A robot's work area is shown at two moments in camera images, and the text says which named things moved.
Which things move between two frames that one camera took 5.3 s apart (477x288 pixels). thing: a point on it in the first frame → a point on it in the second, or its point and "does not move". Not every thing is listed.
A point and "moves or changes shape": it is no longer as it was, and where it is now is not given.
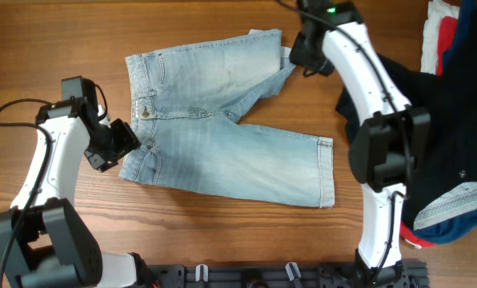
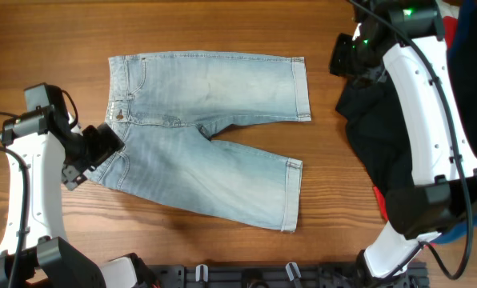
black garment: [460, 105] does not move
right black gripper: [302, 56] → [340, 56]
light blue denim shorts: [186, 102] moves or changes shape
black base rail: [272, 275] does not move
